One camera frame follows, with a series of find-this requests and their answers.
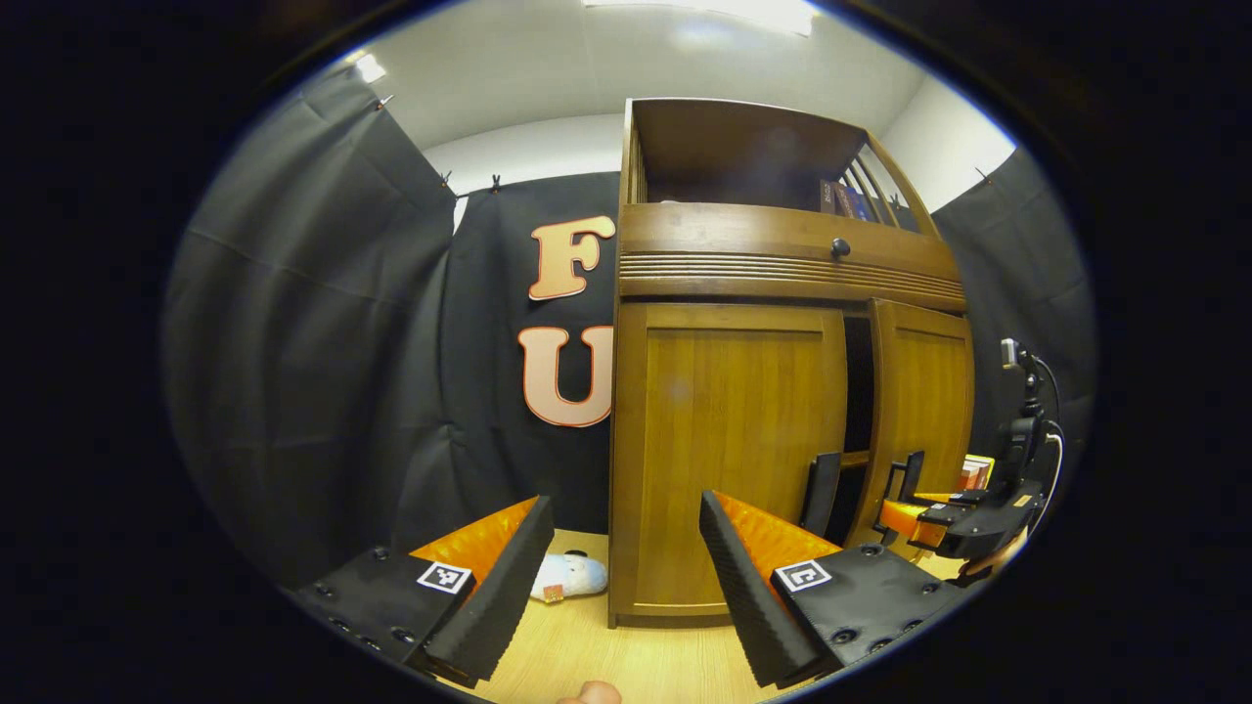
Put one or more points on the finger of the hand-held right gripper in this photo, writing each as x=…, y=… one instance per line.
x=900, y=520

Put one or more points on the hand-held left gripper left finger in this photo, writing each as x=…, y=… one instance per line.
x=494, y=596

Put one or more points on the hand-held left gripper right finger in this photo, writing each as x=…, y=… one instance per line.
x=748, y=596

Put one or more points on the wooden double-door shoe cabinet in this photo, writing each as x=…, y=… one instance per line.
x=724, y=440

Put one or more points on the small printed carton box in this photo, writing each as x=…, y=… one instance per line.
x=975, y=473

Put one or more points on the white plush toy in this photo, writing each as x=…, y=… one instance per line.
x=572, y=577

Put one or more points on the black round drawer knob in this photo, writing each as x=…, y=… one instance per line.
x=840, y=247

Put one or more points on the wooden ribbed drawer front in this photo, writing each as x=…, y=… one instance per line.
x=763, y=249

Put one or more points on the dark brown book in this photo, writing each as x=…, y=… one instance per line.
x=843, y=200

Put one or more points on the small ceiling light strip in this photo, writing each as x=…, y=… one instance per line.
x=370, y=67

